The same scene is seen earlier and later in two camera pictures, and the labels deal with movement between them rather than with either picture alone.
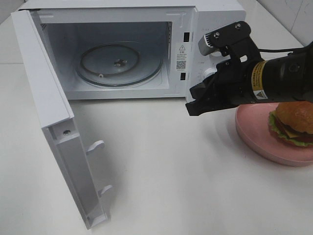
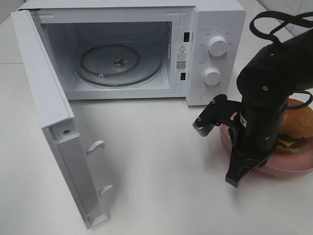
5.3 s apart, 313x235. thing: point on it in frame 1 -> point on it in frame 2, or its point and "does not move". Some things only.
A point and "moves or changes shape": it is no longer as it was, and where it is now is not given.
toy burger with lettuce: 291,123 moves or changes shape
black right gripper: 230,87 -> 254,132
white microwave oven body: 129,50 does not move
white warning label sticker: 181,57 does not move
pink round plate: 252,121 moves or changes shape
